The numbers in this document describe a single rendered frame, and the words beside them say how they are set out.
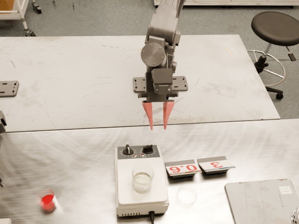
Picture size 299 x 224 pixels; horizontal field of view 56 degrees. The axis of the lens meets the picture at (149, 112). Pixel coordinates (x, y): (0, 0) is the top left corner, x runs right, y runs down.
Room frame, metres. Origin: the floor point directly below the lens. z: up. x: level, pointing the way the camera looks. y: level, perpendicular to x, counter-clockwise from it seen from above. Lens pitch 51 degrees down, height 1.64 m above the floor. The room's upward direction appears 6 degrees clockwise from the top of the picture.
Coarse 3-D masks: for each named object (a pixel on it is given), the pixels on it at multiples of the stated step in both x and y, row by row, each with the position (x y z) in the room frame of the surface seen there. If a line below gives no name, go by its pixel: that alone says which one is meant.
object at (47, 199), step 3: (48, 195) 0.27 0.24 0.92; (51, 195) 0.27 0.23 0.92; (42, 198) 0.26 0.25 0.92; (45, 198) 0.26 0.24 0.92; (48, 198) 0.26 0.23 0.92; (51, 198) 0.26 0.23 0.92; (42, 201) 0.25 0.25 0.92; (45, 201) 0.25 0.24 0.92; (48, 201) 0.25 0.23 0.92; (42, 204) 0.24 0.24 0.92; (45, 204) 0.24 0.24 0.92
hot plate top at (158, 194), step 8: (120, 160) 0.35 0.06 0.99; (128, 160) 0.36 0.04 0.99; (136, 160) 0.36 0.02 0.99; (144, 160) 0.36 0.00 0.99; (152, 160) 0.36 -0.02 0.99; (160, 160) 0.37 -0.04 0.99; (120, 168) 0.33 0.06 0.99; (128, 168) 0.33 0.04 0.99; (160, 168) 0.34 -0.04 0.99; (120, 176) 0.31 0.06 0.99; (128, 176) 0.31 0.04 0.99; (160, 176) 0.32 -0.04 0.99; (120, 184) 0.29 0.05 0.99; (128, 184) 0.29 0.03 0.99; (152, 184) 0.30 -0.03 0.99; (160, 184) 0.30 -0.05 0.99; (120, 192) 0.27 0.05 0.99; (128, 192) 0.27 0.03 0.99; (152, 192) 0.28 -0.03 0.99; (160, 192) 0.28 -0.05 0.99; (120, 200) 0.25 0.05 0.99; (128, 200) 0.25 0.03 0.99; (136, 200) 0.25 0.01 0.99; (144, 200) 0.25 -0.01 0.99; (152, 200) 0.26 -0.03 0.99; (160, 200) 0.26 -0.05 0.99
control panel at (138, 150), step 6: (120, 150) 0.41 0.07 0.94; (138, 150) 0.42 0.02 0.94; (156, 150) 0.42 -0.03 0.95; (120, 156) 0.38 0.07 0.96; (126, 156) 0.38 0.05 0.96; (132, 156) 0.38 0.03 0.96; (138, 156) 0.39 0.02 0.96; (144, 156) 0.39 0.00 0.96; (150, 156) 0.39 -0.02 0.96; (156, 156) 0.39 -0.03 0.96
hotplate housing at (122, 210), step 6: (168, 198) 0.27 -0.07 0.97; (120, 204) 0.25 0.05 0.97; (132, 204) 0.25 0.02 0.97; (138, 204) 0.25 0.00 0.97; (144, 204) 0.25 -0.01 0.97; (150, 204) 0.25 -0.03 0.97; (156, 204) 0.26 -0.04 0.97; (162, 204) 0.26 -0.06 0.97; (168, 204) 0.26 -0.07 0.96; (120, 210) 0.24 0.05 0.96; (126, 210) 0.24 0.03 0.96; (132, 210) 0.24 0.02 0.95; (138, 210) 0.24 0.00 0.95; (144, 210) 0.25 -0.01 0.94; (150, 210) 0.25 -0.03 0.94; (156, 210) 0.25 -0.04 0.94; (162, 210) 0.25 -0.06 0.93; (150, 216) 0.24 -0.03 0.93
